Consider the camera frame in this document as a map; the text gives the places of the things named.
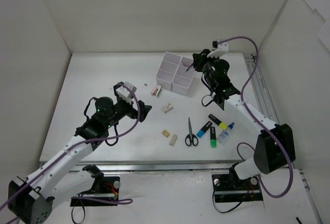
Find pink white stapler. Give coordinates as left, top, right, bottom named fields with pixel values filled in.
left=151, top=85, right=162, bottom=97

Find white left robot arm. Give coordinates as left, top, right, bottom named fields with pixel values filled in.
left=5, top=97, right=152, bottom=223

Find green highlighter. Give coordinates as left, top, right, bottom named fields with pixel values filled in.
left=210, top=126, right=217, bottom=148

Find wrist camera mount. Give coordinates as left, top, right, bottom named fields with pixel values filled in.
left=114, top=82, right=137, bottom=104
left=207, top=39, right=229, bottom=58

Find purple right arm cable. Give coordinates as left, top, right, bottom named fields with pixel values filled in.
left=216, top=36, right=294, bottom=199

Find beige long eraser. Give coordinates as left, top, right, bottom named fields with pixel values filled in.
left=169, top=134, right=177, bottom=146

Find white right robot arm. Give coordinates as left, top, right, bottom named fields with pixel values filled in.
left=192, top=49, right=295, bottom=189

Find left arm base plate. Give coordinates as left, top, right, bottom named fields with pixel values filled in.
left=70, top=175, right=120, bottom=207

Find yellow highlighter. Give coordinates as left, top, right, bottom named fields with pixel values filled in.
left=208, top=114, right=227, bottom=130

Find tan small eraser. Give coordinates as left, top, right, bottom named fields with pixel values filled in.
left=162, top=130, right=170, bottom=137

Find blue highlighter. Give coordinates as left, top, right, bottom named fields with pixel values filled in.
left=196, top=121, right=212, bottom=138

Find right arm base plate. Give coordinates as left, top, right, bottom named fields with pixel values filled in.
left=211, top=174, right=263, bottom=203

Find white divided organizer left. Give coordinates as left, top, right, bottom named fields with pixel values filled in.
left=156, top=52, right=181, bottom=90

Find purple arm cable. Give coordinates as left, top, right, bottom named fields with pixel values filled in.
left=0, top=83, right=143, bottom=222
left=216, top=36, right=294, bottom=199

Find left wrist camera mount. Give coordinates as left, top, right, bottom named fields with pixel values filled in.
left=114, top=82, right=137, bottom=104

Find black handled scissors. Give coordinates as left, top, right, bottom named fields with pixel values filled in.
left=185, top=118, right=199, bottom=147

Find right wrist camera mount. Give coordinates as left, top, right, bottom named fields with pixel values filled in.
left=207, top=39, right=229, bottom=58

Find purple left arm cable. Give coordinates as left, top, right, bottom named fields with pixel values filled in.
left=0, top=83, right=143, bottom=222

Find white divided organizer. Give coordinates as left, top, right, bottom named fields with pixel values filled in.
left=156, top=52, right=181, bottom=90
left=172, top=57, right=195, bottom=95

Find aluminium rail frame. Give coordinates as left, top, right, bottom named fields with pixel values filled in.
left=38, top=53, right=310, bottom=191

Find white divided organizer right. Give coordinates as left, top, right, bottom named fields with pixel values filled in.
left=172, top=57, right=195, bottom=95

